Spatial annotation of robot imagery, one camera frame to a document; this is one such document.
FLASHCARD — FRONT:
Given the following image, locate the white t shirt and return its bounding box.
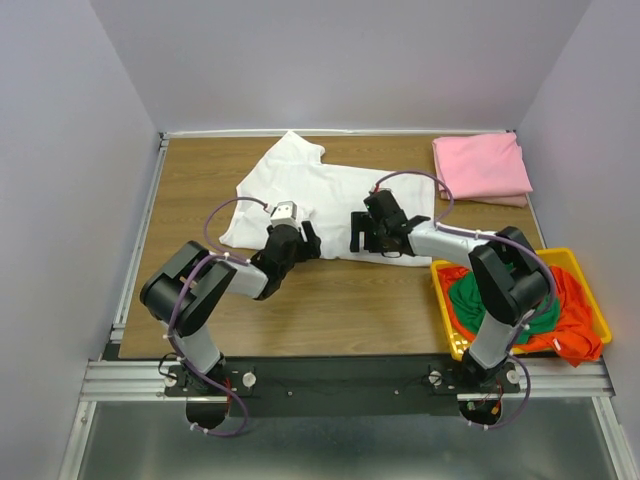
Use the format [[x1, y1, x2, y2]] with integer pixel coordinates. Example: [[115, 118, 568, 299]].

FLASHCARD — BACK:
[[219, 131, 431, 267]]

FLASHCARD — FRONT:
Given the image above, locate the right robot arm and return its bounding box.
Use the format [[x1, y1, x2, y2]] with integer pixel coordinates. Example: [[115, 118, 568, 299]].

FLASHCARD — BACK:
[[350, 190, 556, 392]]

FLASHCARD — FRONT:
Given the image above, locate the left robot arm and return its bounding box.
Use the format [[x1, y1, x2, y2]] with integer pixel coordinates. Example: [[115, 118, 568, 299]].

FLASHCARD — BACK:
[[139, 221, 321, 395]]

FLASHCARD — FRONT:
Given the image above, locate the green t shirt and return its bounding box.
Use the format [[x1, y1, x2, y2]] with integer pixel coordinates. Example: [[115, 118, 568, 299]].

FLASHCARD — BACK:
[[438, 267, 561, 345]]

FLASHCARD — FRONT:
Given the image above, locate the folded pink t shirt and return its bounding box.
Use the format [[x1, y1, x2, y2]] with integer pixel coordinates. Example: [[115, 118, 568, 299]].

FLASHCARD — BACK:
[[432, 132, 532, 208]]

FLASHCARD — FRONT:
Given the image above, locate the yellow plastic basket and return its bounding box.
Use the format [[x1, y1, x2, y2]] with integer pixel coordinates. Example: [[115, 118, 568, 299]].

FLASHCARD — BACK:
[[431, 247, 612, 366]]

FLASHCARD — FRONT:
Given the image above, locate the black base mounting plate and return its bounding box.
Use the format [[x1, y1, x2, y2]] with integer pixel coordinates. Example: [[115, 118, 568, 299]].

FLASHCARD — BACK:
[[161, 354, 521, 429]]

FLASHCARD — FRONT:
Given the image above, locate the orange t shirt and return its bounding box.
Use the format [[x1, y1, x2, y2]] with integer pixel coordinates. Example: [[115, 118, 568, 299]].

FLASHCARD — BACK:
[[432, 265, 604, 367]]

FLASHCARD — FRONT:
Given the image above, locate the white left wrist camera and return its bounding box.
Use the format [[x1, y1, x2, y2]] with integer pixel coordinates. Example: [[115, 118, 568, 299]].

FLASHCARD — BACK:
[[265, 201, 299, 228]]

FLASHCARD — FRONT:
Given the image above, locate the aluminium frame rail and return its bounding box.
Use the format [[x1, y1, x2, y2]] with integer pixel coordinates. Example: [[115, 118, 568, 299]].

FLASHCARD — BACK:
[[80, 358, 615, 402]]

